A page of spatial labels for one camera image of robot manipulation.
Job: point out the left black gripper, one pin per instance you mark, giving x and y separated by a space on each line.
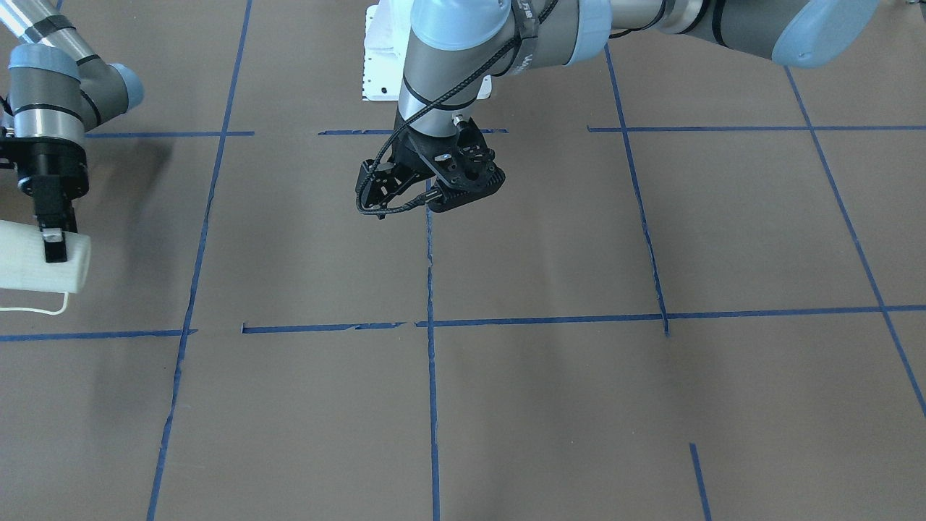
409 157

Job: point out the white mug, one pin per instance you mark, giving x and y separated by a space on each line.
24 266

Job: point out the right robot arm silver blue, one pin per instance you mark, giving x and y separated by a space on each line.
60 89

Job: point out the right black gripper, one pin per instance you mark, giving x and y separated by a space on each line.
49 162

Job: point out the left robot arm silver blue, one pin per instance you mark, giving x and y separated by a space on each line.
454 45

